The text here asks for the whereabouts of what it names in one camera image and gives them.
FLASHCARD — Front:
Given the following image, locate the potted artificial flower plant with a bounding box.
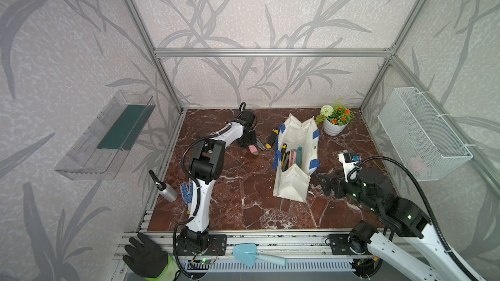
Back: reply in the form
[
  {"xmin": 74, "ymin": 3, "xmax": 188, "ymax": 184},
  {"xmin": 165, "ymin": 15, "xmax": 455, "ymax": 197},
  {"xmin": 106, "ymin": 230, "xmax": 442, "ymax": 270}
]
[{"xmin": 315, "ymin": 98, "xmax": 355, "ymax": 137}]

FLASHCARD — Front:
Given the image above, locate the black and green glove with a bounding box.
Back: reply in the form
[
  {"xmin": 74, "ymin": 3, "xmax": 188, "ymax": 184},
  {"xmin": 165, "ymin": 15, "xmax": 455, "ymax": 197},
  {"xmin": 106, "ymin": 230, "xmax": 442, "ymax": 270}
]
[{"xmin": 122, "ymin": 233, "xmax": 180, "ymax": 281}]

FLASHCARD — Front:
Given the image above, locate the blue dotted work glove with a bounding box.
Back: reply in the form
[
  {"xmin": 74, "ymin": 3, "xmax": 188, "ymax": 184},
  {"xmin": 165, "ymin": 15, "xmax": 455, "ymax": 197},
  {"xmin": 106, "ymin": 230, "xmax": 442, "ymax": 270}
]
[{"xmin": 180, "ymin": 180, "xmax": 193, "ymax": 206}]

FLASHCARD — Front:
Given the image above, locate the light blue trowel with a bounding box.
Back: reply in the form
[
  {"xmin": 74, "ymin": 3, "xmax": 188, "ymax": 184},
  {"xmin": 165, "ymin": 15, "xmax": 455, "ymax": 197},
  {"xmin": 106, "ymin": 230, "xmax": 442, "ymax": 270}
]
[{"xmin": 232, "ymin": 243, "xmax": 287, "ymax": 267}]

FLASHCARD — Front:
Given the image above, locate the clear plastic wall bin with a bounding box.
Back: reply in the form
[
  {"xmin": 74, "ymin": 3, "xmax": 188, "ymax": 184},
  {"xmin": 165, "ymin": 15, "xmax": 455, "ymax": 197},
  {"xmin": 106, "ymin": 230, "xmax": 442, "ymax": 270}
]
[{"xmin": 55, "ymin": 91, "xmax": 156, "ymax": 181}]

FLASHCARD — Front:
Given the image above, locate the orange art knife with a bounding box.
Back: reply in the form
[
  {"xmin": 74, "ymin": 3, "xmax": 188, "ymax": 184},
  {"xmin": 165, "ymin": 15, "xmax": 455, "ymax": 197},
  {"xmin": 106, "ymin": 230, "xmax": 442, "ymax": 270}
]
[{"xmin": 264, "ymin": 129, "xmax": 279, "ymax": 150}]

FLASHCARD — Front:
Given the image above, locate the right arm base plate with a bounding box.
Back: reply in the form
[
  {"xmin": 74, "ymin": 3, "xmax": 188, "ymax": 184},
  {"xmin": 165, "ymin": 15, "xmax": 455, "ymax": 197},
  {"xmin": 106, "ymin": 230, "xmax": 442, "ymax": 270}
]
[{"xmin": 324, "ymin": 234, "xmax": 354, "ymax": 256}]

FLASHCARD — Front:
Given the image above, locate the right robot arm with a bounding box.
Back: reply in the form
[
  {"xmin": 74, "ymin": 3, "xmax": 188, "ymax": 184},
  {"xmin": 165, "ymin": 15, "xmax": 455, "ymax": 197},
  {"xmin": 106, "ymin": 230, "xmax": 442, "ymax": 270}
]
[{"xmin": 315, "ymin": 152, "xmax": 483, "ymax": 280}]

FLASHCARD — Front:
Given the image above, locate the white power adapter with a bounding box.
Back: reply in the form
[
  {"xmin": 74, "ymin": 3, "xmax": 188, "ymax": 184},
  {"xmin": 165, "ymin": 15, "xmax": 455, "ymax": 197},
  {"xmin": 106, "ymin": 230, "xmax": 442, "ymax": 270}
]
[{"xmin": 339, "ymin": 152, "xmax": 361, "ymax": 183}]

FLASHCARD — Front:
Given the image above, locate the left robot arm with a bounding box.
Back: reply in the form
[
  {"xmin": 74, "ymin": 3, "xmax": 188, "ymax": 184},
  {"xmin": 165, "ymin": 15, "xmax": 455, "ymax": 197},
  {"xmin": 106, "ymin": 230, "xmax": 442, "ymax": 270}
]
[{"xmin": 174, "ymin": 102, "xmax": 257, "ymax": 252}]

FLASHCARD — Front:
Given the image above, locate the black yellow art knife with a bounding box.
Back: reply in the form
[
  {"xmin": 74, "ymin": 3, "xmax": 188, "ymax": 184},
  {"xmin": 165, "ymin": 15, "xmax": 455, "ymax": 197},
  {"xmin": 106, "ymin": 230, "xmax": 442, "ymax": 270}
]
[{"xmin": 280, "ymin": 143, "xmax": 287, "ymax": 166}]

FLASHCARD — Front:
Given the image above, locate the grey art knife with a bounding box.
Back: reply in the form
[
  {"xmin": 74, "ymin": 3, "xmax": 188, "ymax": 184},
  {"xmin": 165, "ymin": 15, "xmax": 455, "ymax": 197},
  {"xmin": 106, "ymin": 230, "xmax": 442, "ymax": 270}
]
[{"xmin": 257, "ymin": 139, "xmax": 266, "ymax": 150}]

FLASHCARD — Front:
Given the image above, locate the white wire mesh basket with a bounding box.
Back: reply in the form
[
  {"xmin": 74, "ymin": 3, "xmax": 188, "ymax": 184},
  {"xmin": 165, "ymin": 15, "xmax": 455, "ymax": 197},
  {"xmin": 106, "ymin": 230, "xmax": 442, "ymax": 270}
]
[{"xmin": 378, "ymin": 87, "xmax": 473, "ymax": 182}]

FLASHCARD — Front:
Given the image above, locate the white Doraemon tote pouch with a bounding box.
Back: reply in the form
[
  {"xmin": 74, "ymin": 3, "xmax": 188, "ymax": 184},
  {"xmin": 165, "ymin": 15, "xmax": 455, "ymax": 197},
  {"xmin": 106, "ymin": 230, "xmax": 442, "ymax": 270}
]
[{"xmin": 273, "ymin": 114, "xmax": 320, "ymax": 203}]

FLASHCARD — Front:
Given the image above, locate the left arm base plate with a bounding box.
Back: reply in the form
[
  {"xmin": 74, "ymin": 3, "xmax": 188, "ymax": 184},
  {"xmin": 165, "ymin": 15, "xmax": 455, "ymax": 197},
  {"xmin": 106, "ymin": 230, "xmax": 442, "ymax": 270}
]
[{"xmin": 175, "ymin": 234, "xmax": 228, "ymax": 256}]

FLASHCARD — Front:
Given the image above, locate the teal art knife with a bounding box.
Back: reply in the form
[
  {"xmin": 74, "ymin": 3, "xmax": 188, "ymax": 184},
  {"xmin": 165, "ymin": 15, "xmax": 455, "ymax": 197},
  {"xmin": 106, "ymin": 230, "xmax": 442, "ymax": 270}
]
[{"xmin": 296, "ymin": 147, "xmax": 303, "ymax": 167}]

